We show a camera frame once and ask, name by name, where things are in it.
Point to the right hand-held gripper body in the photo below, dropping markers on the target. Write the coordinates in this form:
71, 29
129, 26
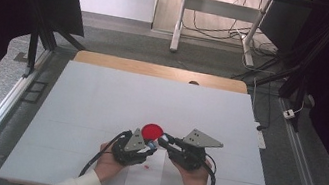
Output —
188, 157

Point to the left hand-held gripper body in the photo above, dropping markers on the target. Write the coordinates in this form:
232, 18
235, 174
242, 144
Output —
128, 154

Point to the blue stamp cap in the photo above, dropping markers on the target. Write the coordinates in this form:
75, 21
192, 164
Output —
153, 145

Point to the round red ink pad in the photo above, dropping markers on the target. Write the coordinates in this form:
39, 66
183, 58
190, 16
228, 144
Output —
152, 131

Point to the white paper sheet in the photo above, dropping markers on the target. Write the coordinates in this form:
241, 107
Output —
146, 180

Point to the person's right hand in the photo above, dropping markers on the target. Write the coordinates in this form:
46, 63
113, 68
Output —
194, 182

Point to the person's left hand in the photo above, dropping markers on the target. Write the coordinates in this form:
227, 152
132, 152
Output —
106, 167

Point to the white table cover board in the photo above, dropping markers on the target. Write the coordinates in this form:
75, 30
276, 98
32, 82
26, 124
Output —
111, 97

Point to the wooden table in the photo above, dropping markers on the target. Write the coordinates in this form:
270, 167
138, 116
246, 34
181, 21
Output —
156, 70

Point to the white plug adapter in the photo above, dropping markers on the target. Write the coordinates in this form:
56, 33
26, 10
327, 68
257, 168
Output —
289, 114

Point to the black metal stand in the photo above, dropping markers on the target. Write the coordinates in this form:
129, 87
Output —
32, 50
292, 83

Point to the white desk frame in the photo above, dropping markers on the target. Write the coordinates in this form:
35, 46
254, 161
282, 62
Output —
220, 8

